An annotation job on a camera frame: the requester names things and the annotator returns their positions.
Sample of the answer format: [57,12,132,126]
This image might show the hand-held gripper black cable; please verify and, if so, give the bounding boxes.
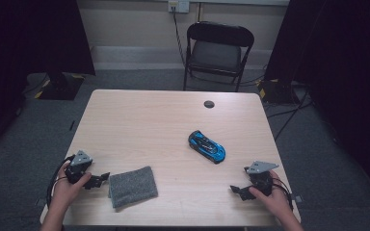
[270,177,295,212]
[45,154,77,209]

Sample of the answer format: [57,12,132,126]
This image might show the person's left hand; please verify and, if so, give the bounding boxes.
[51,160,93,210]

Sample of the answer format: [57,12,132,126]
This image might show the left hand-held gripper black cable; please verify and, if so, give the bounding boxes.
[45,154,77,209]

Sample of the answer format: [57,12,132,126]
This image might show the grey cloth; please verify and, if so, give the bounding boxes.
[107,166,159,210]

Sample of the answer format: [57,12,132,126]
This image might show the blue toy car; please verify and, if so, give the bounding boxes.
[188,129,227,166]

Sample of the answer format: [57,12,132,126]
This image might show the short black floor cable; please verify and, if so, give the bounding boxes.
[266,100,314,119]

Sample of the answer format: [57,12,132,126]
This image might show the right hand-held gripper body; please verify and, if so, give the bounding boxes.
[244,160,280,197]

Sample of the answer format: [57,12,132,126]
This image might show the person's right hand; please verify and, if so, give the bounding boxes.
[249,169,293,219]

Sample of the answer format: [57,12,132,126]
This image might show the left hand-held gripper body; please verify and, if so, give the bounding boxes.
[65,149,93,185]

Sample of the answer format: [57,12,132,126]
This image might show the right hand-held gripper black cable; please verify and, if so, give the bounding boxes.
[270,177,295,212]

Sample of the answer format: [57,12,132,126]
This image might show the black stand base yellow tape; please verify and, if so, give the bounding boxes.
[255,78,302,106]
[33,71,87,101]

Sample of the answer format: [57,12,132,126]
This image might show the black wall socket cable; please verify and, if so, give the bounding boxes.
[172,6,188,66]

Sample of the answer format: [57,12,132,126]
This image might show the long black floor cable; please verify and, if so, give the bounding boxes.
[273,87,311,142]

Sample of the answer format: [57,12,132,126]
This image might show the black folding chair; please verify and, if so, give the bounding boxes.
[182,20,255,93]

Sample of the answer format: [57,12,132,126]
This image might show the white wall socket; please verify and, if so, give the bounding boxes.
[168,0,191,14]

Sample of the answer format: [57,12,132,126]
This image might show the black curtain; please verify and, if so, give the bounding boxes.
[0,0,96,162]
[263,0,370,204]

